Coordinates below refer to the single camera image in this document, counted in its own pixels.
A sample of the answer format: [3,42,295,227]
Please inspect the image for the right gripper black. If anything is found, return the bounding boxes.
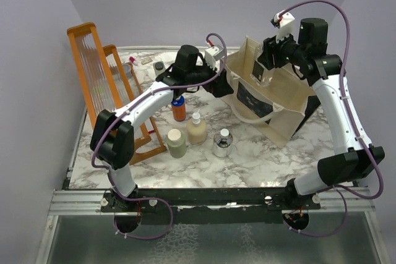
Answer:
[259,27,308,69]

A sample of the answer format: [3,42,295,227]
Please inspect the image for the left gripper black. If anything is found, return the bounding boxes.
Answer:
[186,57,234,97]

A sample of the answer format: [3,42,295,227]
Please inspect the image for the orange bottle blue cap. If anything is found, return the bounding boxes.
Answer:
[171,95,186,122]

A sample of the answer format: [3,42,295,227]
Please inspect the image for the silver chrome bottle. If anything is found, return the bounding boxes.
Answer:
[212,129,233,158]

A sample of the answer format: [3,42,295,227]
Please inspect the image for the beige canvas tote bag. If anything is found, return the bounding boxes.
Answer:
[223,37,321,148]

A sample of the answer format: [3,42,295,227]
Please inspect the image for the clear bottle black cap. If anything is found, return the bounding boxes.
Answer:
[153,61,166,77]

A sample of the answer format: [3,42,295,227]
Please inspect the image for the green bottle cream lid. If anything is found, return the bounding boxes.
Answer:
[166,129,187,158]

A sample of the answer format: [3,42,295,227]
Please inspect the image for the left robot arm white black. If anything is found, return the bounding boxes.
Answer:
[90,45,233,211]

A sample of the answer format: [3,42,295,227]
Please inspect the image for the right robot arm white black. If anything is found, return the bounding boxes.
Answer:
[257,13,385,209]

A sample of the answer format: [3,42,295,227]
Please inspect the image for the beige pump lotion bottle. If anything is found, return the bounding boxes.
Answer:
[186,112,207,145]

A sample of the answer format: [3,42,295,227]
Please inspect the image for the short orange wooden rack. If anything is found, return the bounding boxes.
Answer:
[103,45,166,165]

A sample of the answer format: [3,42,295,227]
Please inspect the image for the small pink white tube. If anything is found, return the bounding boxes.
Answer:
[129,56,138,66]

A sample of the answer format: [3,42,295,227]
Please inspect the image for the grey tape roll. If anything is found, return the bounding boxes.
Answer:
[123,63,132,79]

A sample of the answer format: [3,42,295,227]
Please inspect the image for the tall orange wooden rack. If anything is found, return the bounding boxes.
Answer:
[66,22,152,149]

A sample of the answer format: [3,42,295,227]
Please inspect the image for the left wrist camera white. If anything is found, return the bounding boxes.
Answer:
[204,46,225,72]

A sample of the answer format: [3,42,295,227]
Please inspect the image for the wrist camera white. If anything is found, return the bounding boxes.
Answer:
[271,10,295,43]
[204,46,225,72]

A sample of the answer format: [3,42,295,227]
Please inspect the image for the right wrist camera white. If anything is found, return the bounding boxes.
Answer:
[271,10,295,43]

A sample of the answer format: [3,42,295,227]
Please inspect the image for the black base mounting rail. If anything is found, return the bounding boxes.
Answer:
[101,187,320,224]

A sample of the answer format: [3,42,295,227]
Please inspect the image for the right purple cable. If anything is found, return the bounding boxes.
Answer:
[278,0,385,237]

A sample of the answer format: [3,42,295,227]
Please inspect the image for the aluminium frame rail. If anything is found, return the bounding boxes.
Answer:
[48,189,375,216]

